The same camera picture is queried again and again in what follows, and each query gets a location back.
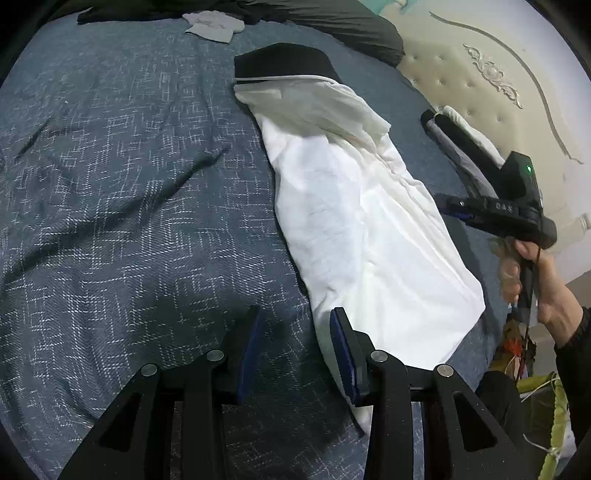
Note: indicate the person's right forearm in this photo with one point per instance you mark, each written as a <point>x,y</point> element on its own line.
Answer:
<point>575,369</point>

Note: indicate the person's right hand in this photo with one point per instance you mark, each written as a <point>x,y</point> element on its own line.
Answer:
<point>558,300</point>

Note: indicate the folded black and white garment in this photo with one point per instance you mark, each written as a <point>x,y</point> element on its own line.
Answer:
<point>455,138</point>

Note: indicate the light grey garment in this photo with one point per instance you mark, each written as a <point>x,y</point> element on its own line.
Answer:
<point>212,27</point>

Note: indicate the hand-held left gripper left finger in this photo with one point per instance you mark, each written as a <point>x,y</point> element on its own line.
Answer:
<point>247,355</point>

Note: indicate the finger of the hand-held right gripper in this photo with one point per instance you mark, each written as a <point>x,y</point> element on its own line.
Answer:
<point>455,210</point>

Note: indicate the dark grey rolled duvet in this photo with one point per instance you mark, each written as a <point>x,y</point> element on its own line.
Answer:
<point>360,37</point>

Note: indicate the yellow green woven object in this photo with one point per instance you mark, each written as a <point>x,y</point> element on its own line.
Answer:
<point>556,415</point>

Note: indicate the person's leg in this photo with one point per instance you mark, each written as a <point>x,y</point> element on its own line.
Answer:
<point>501,397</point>

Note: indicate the white polo shirt black trim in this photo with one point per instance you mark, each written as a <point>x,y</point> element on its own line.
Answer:
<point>369,221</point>

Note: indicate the orange red object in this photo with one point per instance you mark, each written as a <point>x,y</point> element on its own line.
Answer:
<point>515,339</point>

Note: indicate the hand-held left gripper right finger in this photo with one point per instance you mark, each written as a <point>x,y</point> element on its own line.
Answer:
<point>344,355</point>

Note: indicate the cream tufted headboard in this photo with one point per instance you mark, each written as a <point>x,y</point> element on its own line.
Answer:
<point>461,69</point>

